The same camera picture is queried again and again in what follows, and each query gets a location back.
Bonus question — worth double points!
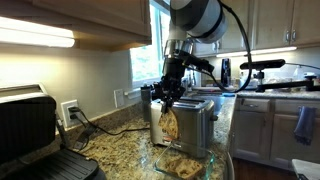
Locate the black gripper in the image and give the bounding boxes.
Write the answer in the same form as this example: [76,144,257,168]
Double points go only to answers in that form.
[152,57,187,115]

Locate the brown bread slice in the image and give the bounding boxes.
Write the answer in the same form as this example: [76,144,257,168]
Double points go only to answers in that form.
[157,107,181,140]
[166,158,205,180]

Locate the stainless steel toaster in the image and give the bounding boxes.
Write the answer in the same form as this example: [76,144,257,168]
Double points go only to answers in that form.
[148,95,219,159]

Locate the tall grey tumbler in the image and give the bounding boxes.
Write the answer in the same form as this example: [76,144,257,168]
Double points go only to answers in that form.
[140,83,154,123]

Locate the black soda maker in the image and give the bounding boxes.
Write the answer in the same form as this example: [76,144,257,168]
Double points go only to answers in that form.
[220,58,232,88]

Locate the silver kettle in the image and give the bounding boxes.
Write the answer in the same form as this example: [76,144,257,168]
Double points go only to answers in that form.
[238,71,259,91]

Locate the clear glass baking dish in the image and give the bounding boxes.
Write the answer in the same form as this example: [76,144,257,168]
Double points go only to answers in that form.
[153,141,217,180]

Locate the beige lower cabinets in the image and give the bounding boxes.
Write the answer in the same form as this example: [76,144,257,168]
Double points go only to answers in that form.
[229,96,320,171]

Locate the beige cabinets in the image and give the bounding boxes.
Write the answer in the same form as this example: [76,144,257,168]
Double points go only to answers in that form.
[193,0,320,56]
[229,96,320,171]

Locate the wooden upper cabinet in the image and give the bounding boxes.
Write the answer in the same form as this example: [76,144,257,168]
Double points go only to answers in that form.
[0,0,153,53]

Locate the under-cabinet light strip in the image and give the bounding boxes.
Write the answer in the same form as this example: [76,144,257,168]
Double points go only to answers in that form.
[215,45,298,58]
[0,16,76,49]

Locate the beige upper cabinets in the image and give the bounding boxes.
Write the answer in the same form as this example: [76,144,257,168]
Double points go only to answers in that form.
[193,0,320,56]

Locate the blue hanging towel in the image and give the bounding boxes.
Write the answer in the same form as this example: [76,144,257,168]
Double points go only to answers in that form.
[293,105,317,147]

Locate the black panini grill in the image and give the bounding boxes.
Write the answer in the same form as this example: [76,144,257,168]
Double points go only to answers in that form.
[0,83,108,180]

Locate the white cart top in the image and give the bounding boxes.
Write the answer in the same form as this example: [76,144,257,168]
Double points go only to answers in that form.
[291,158,320,180]

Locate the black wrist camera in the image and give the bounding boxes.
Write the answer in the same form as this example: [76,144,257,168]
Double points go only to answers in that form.
[182,51,215,74]

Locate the white blank wall plate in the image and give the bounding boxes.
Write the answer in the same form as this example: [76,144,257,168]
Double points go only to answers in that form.
[113,88,126,109]

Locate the black toaster power cord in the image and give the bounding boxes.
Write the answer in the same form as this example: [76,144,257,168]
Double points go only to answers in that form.
[68,106,151,137]

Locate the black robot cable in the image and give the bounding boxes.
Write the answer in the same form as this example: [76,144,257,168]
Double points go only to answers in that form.
[186,0,253,94]

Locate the curved silver appliance handle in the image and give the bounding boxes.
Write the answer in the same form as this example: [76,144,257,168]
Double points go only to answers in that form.
[223,151,236,180]

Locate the black stereo camera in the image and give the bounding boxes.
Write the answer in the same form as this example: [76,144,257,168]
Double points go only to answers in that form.
[239,58,287,71]

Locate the black grill power cord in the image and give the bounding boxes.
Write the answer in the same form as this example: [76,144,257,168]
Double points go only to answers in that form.
[72,122,98,151]

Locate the white wall outlet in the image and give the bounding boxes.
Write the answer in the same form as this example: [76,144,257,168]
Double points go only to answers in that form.
[60,99,82,129]

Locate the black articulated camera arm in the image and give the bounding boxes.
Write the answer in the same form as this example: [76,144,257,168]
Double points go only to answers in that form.
[254,69,320,94]

